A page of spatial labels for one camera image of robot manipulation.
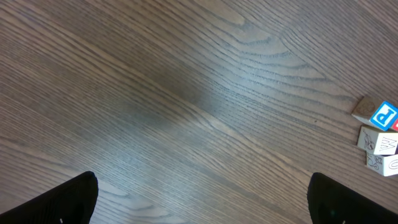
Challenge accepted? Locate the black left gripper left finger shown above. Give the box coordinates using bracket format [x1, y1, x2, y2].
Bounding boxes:
[1, 171, 98, 224]

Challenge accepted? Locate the wooden O block green side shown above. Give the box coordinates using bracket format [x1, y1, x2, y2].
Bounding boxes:
[366, 153, 397, 177]

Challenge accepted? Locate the wooden W block green side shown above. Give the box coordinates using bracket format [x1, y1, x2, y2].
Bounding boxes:
[357, 126, 397, 156]

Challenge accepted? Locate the red I letter block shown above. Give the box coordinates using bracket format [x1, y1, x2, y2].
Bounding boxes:
[391, 119, 398, 131]

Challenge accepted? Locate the blue P letter block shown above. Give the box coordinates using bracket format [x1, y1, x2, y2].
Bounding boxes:
[351, 96, 397, 131]

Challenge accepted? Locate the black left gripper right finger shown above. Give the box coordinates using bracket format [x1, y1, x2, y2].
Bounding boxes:
[307, 172, 397, 224]

